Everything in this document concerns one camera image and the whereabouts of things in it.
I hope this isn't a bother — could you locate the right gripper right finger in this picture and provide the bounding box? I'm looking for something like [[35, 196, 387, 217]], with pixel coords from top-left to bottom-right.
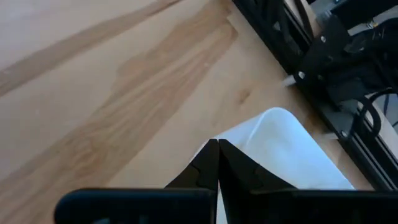
[[218, 138, 398, 224]]

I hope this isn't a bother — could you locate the black thick base cable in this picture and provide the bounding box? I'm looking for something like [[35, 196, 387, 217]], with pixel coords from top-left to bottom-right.
[[351, 88, 398, 138]]

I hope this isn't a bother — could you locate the white plastic bin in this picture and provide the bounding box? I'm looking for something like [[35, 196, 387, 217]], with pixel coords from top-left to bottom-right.
[[192, 107, 355, 224]]

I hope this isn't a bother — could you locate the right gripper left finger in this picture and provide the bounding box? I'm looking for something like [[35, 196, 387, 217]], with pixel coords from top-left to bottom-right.
[[54, 138, 220, 224]]

